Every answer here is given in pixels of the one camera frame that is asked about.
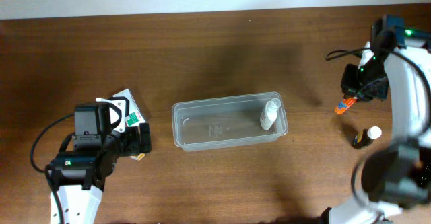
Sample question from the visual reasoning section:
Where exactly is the white spray bottle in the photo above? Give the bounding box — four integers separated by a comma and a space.
260, 98, 281, 130

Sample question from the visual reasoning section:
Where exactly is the small gold lid jar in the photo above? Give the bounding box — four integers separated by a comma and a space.
130, 153, 145, 161

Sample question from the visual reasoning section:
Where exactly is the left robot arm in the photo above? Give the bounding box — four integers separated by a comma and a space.
44, 102, 152, 223

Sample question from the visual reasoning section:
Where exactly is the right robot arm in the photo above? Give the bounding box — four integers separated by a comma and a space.
317, 15, 430, 223

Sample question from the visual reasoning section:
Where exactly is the white green sachet packet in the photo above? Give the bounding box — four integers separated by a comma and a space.
113, 89, 146, 127

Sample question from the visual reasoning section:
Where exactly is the orange tube white cap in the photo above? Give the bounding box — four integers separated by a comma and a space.
334, 97, 357, 115

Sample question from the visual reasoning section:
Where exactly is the dark bottle white cap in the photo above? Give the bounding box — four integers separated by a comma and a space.
352, 126, 382, 149

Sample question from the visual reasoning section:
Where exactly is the clear plastic container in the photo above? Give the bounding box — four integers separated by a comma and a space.
172, 92, 289, 152

